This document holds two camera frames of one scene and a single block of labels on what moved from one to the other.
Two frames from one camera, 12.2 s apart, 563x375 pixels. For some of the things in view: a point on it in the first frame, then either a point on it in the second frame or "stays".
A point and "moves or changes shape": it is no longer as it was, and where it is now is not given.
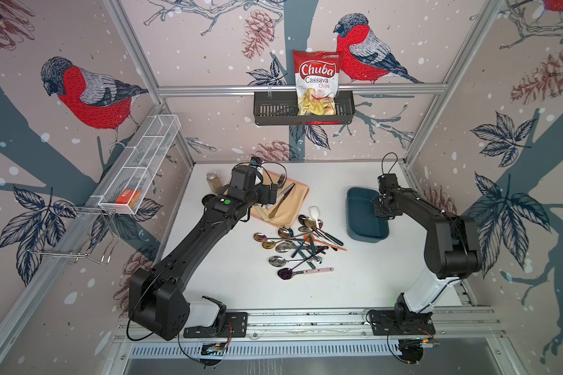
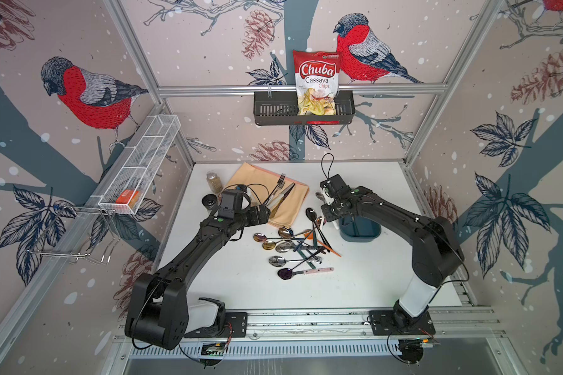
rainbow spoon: (261, 237) stays
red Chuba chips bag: (317, 78) stays
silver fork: (281, 180) stays
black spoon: (301, 219) to (311, 216)
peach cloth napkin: (289, 198) stays
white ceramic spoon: (314, 212) to (329, 201)
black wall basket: (282, 110) stays
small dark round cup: (206, 198) stays
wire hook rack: (74, 232) stays
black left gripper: (265, 197) to (256, 219)
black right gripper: (377, 213) to (327, 216)
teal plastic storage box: (363, 225) moves or changes shape
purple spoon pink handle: (286, 273) stays
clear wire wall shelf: (139, 163) stays
